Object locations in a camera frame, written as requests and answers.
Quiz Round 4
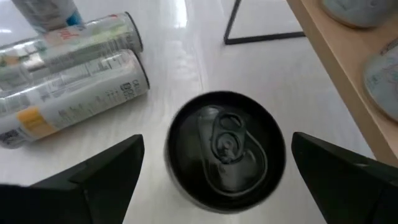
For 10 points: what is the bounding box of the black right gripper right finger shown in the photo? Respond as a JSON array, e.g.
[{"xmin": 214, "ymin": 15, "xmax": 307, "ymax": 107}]
[{"xmin": 291, "ymin": 131, "xmax": 398, "ymax": 224}]

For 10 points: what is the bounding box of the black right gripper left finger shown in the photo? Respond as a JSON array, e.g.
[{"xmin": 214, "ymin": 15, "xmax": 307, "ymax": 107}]
[{"xmin": 0, "ymin": 134, "xmax": 146, "ymax": 224}]

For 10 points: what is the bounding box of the white Celsius beverage can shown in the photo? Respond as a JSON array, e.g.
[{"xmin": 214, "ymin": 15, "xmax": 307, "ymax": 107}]
[
  {"xmin": 0, "ymin": 49, "xmax": 150, "ymax": 149},
  {"xmin": 164, "ymin": 90, "xmax": 287, "ymax": 215}
]

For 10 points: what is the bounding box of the white Celsius Peach Vibe can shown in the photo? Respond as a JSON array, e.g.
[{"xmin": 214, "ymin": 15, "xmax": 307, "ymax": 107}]
[{"xmin": 363, "ymin": 40, "xmax": 398, "ymax": 122}]

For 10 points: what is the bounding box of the white Celsius Arctic Vibe can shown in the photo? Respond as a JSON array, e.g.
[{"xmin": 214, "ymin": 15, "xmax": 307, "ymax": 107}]
[
  {"xmin": 320, "ymin": 0, "xmax": 398, "ymax": 29},
  {"xmin": 11, "ymin": 0, "xmax": 84, "ymax": 34}
]

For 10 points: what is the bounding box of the wooden tray board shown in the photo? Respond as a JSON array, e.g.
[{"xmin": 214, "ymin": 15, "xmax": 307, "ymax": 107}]
[{"xmin": 223, "ymin": 0, "xmax": 398, "ymax": 169}]

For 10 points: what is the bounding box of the white glossy table sheet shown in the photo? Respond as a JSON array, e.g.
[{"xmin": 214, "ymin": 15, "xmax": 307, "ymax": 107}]
[{"xmin": 0, "ymin": 0, "xmax": 376, "ymax": 224}]

